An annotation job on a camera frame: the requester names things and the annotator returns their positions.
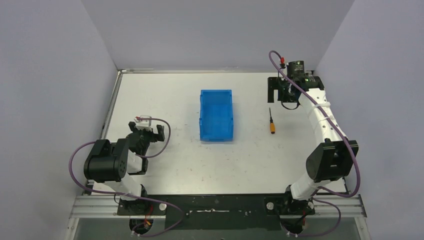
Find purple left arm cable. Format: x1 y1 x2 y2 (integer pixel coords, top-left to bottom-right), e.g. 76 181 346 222
68 115 185 238

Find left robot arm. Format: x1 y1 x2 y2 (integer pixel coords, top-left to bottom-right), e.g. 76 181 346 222
83 117 169 216

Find orange handled screwdriver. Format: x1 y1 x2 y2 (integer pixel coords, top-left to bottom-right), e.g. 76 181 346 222
268 107 276 135

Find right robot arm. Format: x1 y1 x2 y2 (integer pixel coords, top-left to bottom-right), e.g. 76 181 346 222
267 61 361 215

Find aluminium frame rail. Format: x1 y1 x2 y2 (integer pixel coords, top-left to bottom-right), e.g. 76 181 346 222
64 193 371 240

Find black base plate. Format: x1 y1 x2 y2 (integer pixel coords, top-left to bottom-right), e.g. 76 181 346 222
117 193 315 231

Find blue plastic bin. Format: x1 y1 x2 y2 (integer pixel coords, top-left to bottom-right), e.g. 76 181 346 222
199 89 234 142

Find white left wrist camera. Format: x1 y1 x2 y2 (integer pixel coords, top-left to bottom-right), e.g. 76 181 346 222
134 115 153 131

